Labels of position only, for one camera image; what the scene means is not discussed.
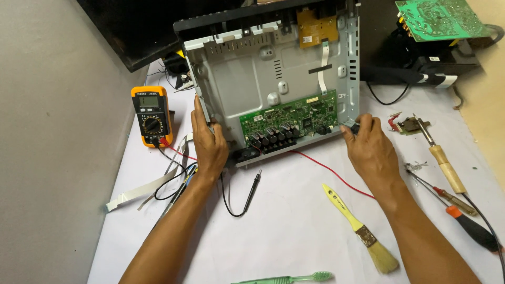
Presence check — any red test lead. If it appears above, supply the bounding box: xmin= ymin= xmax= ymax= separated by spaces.
xmin=159 ymin=123 xmax=375 ymax=200

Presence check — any black device front panel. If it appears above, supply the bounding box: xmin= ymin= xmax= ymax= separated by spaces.
xmin=173 ymin=0 xmax=357 ymax=44

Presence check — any amber handled small screwdriver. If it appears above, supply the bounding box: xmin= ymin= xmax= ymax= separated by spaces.
xmin=410 ymin=174 xmax=478 ymax=216

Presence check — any white flat cable in chassis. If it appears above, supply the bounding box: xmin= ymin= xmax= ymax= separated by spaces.
xmin=317 ymin=39 xmax=330 ymax=96

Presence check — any person's left hand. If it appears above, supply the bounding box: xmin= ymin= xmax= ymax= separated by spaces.
xmin=191 ymin=95 xmax=230 ymax=181

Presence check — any black component with wires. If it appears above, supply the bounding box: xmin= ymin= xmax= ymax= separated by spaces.
xmin=163 ymin=50 xmax=195 ymax=90

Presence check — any green main circuit board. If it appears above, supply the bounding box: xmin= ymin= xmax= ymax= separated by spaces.
xmin=239 ymin=89 xmax=341 ymax=151

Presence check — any wooden handled soldering iron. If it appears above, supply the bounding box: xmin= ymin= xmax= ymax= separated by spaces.
xmin=412 ymin=113 xmax=505 ymax=277

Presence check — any black power cable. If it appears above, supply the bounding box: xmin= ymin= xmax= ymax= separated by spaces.
xmin=366 ymin=81 xmax=411 ymax=106

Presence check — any yellow handled paintbrush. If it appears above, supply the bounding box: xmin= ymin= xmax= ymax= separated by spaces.
xmin=322 ymin=183 xmax=400 ymax=275

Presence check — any white table sheet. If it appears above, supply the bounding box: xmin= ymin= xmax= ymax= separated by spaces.
xmin=87 ymin=59 xmax=505 ymax=284

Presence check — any green toothbrush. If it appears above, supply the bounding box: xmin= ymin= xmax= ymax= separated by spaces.
xmin=231 ymin=271 xmax=334 ymax=284

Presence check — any person's right hand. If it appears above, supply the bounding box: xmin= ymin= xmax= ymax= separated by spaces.
xmin=340 ymin=114 xmax=404 ymax=195

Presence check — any orange black handled screwdriver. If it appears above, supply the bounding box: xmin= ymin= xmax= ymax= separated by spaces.
xmin=406 ymin=169 xmax=502 ymax=253

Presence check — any dark wooden furniture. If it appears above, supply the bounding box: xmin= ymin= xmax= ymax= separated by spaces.
xmin=77 ymin=0 xmax=261 ymax=73

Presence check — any long white flat ribbon cable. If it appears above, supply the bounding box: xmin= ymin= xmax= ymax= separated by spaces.
xmin=105 ymin=133 xmax=195 ymax=212

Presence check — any large green circuit board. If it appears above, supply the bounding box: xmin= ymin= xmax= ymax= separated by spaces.
xmin=395 ymin=0 xmax=490 ymax=42

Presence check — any orange black multimeter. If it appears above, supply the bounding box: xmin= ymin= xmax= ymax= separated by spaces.
xmin=131 ymin=86 xmax=174 ymax=148

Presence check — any grey metal device chassis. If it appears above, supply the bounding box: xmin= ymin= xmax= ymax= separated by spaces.
xmin=182 ymin=3 xmax=361 ymax=168

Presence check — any black blue pen tool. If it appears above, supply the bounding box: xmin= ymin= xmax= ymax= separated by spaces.
xmin=152 ymin=165 xmax=199 ymax=233

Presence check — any small part with red clip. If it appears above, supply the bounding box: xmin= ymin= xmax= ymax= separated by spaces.
xmin=388 ymin=111 xmax=431 ymax=136

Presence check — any black test lead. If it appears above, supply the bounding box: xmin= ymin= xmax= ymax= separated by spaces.
xmin=152 ymin=141 xmax=262 ymax=218

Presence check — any yellow circuit board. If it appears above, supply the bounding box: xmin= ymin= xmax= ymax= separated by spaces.
xmin=296 ymin=8 xmax=339 ymax=49

